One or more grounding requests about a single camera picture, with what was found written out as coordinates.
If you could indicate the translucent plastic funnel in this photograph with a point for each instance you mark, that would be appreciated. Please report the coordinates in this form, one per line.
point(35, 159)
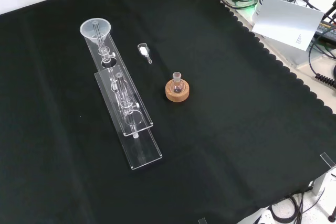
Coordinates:
point(88, 31)

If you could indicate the clear acrylic funnel stand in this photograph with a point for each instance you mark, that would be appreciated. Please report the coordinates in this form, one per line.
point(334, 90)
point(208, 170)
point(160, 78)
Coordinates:
point(147, 153)

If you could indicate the small round-bottom glass flask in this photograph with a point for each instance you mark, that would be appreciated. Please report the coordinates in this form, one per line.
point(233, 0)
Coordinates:
point(177, 77)

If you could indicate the black scallop-edged cloth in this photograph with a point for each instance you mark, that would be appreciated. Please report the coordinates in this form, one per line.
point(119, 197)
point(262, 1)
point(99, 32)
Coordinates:
point(210, 129)

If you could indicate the clear cloth clamp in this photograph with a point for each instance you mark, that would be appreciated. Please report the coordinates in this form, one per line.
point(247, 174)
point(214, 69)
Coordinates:
point(328, 159)
point(203, 221)

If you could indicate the white power strip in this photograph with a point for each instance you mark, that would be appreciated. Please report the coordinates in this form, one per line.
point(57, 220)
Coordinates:
point(265, 217)

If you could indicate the black power adapter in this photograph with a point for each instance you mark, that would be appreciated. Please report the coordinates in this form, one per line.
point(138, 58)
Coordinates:
point(326, 31)

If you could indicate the grey metal bracket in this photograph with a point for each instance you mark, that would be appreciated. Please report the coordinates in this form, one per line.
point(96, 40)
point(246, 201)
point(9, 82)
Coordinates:
point(319, 182)

